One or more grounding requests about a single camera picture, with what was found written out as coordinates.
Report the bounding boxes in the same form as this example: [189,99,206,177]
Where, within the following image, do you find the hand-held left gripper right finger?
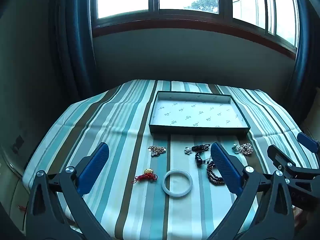
[207,142,295,240]

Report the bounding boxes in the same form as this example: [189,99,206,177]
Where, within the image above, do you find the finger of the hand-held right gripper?
[267,144,300,175]
[297,132,320,153]

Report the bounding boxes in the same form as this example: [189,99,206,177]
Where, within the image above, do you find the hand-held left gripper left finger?
[25,142,110,240]

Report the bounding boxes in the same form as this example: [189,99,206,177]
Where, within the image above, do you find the dark red bead bracelet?
[206,160,225,187]

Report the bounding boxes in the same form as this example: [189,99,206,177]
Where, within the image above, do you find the round rhinestone pearl brooch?
[239,142,254,156]

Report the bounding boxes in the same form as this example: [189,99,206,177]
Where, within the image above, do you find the red cord gold pendant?
[132,169,158,183]

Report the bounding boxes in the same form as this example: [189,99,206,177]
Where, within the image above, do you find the green shallow cardboard box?
[149,91,251,137]

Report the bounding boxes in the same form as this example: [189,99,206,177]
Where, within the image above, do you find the white jade bangle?
[161,169,193,197]

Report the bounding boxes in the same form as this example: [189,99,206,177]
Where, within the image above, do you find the gold chain cluster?
[148,145,167,157]

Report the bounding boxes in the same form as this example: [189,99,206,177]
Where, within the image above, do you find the wooden furniture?
[301,87,320,140]

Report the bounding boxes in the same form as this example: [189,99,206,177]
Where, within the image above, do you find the striped tablecloth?
[22,79,315,240]

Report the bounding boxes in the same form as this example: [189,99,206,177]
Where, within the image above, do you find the dark blue curtain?
[287,0,320,110]
[54,0,98,100]

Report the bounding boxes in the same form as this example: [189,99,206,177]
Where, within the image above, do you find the black braided cord necklace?
[191,144,214,168]

